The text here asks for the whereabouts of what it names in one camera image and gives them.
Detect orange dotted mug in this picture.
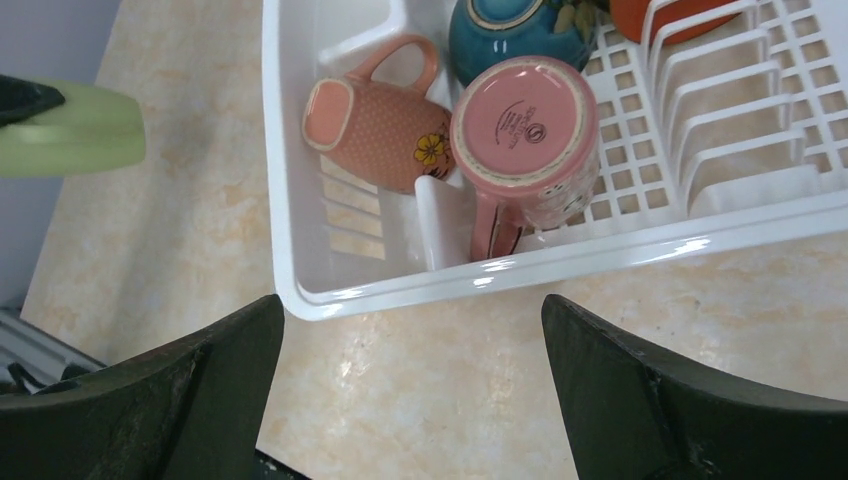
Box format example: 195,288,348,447
301,34,456,194

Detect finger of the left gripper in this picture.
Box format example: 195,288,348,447
1,75,66,127

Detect red bowl yellow rim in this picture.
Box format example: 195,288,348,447
609,0,736,44

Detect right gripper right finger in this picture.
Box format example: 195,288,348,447
541,294,847,479

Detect pink glass mug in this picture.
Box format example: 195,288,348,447
449,56,600,261

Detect white plastic dish rack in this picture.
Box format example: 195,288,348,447
262,1,847,321

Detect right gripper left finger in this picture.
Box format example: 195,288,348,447
1,295,285,479

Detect light green mug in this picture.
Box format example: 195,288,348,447
1,79,146,178

